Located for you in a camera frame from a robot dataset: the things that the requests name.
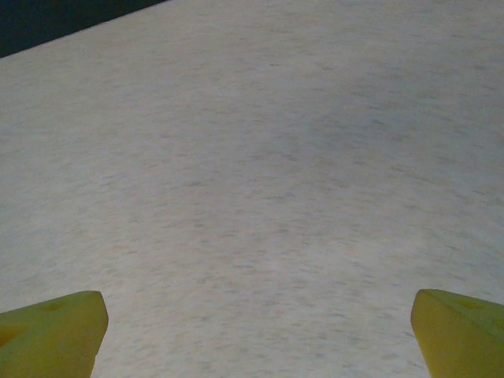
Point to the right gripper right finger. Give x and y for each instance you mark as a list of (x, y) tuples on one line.
[(460, 334)]

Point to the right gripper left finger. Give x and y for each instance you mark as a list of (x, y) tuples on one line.
[(51, 334)]

